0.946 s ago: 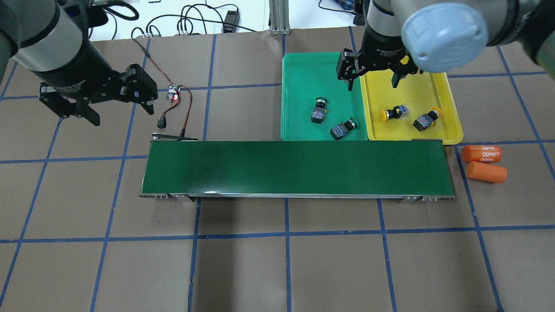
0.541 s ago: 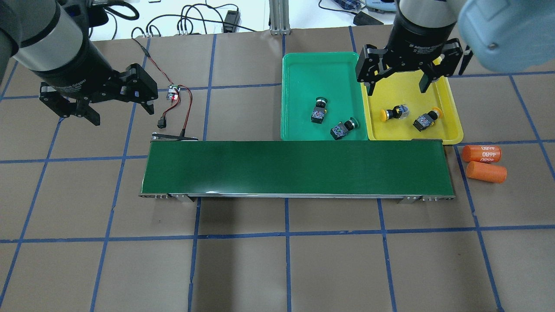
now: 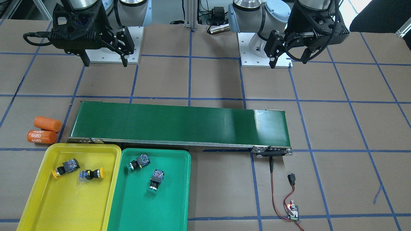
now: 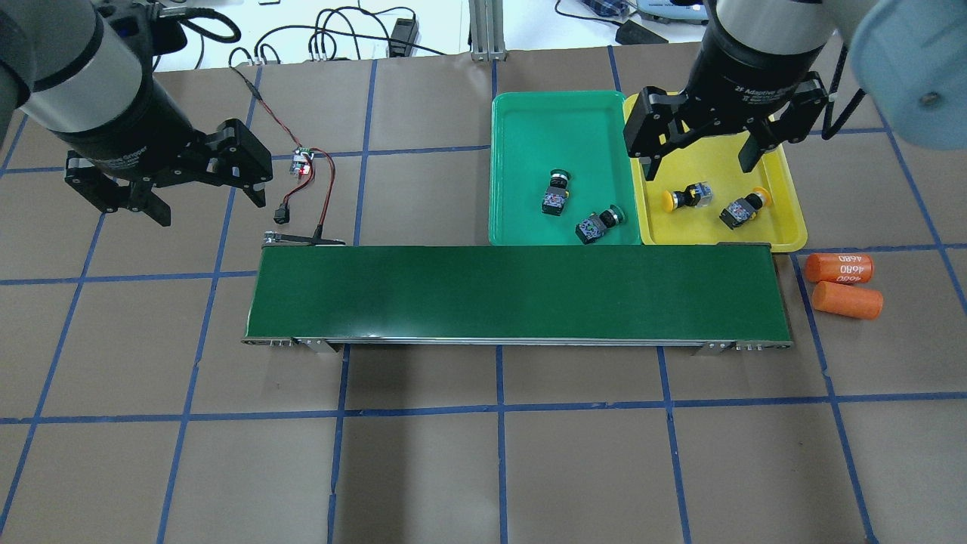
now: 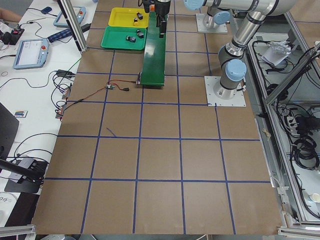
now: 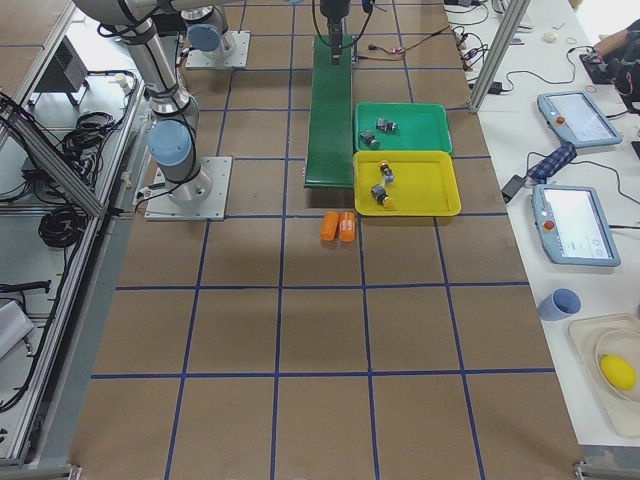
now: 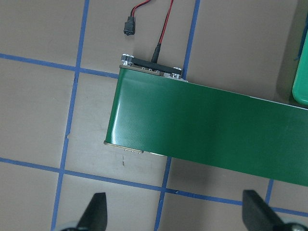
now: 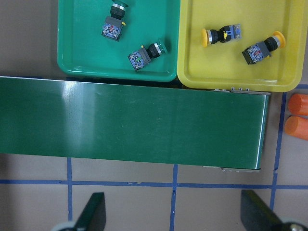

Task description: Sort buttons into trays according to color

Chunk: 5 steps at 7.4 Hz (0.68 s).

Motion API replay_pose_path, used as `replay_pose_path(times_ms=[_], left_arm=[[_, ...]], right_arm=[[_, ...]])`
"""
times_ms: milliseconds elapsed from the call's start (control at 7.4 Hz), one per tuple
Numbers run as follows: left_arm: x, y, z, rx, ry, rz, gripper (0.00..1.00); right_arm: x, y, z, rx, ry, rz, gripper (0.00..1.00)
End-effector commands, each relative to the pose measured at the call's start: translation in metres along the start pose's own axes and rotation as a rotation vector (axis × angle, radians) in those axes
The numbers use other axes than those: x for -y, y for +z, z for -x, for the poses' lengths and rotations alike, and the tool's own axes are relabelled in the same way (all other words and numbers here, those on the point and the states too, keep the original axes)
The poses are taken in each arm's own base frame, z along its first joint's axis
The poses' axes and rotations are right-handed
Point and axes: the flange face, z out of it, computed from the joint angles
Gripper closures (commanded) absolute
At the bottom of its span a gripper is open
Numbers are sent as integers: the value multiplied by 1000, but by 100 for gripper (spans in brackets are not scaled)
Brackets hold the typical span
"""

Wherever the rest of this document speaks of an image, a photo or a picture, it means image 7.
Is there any green plastic tray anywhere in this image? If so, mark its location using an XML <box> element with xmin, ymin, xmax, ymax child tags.
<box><xmin>292</xmin><ymin>32</ymin><xmax>308</xmax><ymax>106</ymax></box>

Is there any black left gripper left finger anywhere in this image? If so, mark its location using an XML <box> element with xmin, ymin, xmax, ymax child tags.
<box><xmin>76</xmin><ymin>192</ymin><xmax>107</xmax><ymax>231</ymax></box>

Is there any green conveyor belt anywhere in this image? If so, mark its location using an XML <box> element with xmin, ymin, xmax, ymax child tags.
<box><xmin>104</xmin><ymin>54</ymin><xmax>308</xmax><ymax>186</ymax></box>

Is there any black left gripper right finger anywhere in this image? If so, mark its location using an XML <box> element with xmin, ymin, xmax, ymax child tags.
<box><xmin>242</xmin><ymin>190</ymin><xmax>285</xmax><ymax>231</ymax></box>

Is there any red black power cable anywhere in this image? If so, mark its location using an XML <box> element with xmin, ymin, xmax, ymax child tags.
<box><xmin>123</xmin><ymin>0</ymin><xmax>174</xmax><ymax>64</ymax></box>

